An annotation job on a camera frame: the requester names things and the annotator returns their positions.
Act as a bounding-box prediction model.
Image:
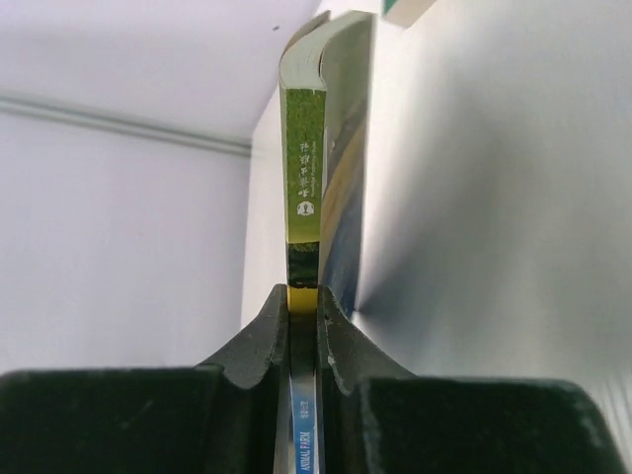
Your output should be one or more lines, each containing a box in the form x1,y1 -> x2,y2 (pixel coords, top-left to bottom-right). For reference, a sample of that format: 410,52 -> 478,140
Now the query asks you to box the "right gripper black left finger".
1,284 -> 289,473

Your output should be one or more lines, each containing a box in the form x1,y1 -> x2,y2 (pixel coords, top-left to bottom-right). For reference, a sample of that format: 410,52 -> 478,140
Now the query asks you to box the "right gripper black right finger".
318,287 -> 626,473

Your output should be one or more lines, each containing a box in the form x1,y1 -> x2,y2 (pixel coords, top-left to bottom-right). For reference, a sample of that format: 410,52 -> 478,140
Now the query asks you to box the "Animal Farm book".
278,10 -> 375,473

